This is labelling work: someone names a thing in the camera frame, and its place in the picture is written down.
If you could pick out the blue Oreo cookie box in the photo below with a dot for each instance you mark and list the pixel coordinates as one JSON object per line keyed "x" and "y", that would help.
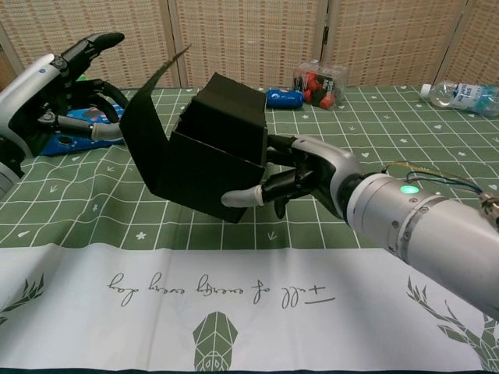
{"x": 82, "y": 134}

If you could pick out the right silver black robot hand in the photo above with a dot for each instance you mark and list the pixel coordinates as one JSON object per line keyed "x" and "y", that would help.
{"x": 323, "y": 163}

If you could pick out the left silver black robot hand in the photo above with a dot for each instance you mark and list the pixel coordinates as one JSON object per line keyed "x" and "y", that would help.
{"x": 35, "y": 105}

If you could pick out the black paper box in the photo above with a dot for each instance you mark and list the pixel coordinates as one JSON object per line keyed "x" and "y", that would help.
{"x": 202, "y": 148}

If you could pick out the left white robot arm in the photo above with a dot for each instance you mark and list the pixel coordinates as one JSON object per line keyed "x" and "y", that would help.
{"x": 6, "y": 177}

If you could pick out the green checked tablecloth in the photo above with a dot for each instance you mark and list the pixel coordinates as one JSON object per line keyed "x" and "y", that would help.
{"x": 273, "y": 311}

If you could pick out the woven folding screen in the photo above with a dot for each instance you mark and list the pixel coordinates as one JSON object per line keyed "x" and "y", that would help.
{"x": 273, "y": 39}

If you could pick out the clear box with red items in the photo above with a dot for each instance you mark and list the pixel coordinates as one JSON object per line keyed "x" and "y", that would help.
{"x": 319, "y": 85}

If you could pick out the clear plastic water bottle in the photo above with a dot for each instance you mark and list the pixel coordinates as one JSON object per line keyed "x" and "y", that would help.
{"x": 456, "y": 97}

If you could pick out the rounded blue Oreo packet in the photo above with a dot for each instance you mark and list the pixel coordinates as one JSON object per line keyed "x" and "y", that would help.
{"x": 284, "y": 99}

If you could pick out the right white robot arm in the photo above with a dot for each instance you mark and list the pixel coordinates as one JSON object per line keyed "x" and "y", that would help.
{"x": 429, "y": 233}

